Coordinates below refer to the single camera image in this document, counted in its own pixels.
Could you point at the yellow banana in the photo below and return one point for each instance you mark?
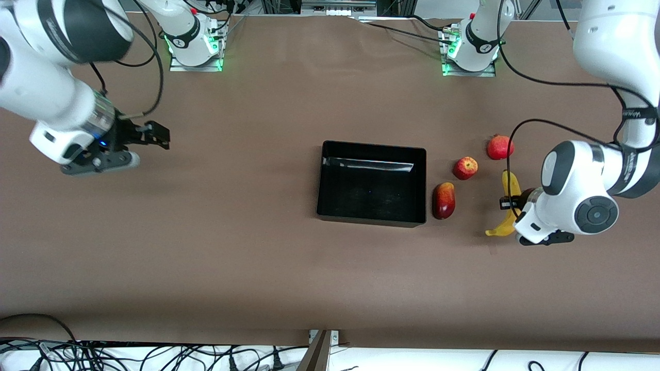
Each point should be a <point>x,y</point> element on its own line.
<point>508,226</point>

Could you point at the black rectangular plastic tray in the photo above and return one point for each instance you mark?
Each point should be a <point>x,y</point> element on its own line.
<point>371,190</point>

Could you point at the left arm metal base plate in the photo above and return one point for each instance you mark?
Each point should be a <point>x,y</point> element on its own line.
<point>464,73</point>

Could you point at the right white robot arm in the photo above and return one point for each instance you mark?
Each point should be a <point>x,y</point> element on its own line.
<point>46,98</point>

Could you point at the red apple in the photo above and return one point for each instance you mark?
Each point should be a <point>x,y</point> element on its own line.
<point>465,168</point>

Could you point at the grey metal rack equipment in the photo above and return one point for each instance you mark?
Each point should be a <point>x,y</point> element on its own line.
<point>340,6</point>

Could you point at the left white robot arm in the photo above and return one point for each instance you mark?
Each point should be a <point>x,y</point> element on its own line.
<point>567,206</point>

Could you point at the silver bracket plate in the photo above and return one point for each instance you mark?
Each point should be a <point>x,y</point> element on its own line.
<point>334,337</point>

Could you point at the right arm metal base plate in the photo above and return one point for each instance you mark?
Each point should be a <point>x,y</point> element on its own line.
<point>178,66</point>

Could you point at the dark purple round fruit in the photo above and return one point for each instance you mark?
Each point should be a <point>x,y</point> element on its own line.
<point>527,196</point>

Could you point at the grey mount beam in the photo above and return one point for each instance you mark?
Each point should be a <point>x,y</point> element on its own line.
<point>315,355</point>

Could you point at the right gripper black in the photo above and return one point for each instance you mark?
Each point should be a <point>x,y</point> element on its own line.
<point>125,132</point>

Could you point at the red pomegranate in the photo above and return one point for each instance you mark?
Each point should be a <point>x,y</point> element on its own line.
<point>497,148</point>

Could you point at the red yellow mango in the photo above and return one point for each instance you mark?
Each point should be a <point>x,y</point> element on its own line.
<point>443,203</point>

